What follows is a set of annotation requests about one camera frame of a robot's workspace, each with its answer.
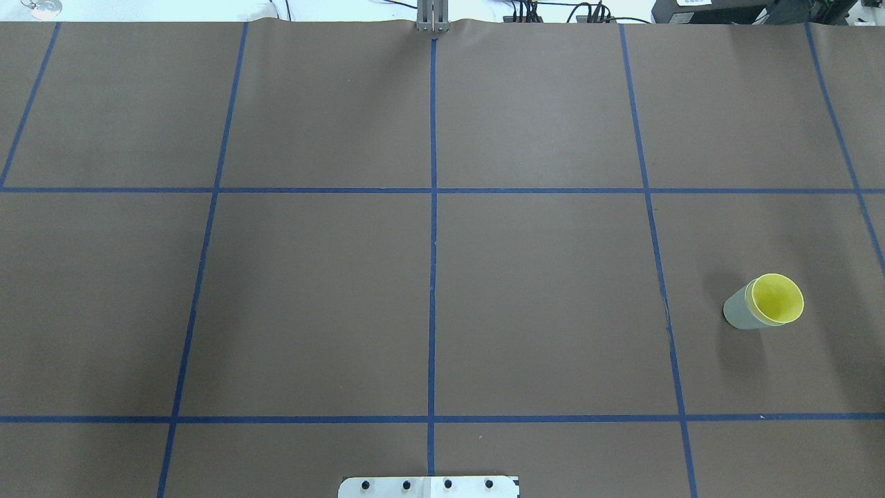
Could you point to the yellow plastic cup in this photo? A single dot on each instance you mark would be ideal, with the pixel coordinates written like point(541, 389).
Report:
point(774, 300)

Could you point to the light green plastic cup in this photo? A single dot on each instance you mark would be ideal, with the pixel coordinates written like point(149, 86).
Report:
point(739, 312)

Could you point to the crumpled clear wrapper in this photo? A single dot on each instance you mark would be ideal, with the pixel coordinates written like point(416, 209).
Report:
point(43, 9)

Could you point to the aluminium frame post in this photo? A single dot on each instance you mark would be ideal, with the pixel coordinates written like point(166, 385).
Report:
point(432, 16)

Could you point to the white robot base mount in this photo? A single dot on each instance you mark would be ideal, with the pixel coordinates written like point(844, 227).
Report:
point(431, 486)

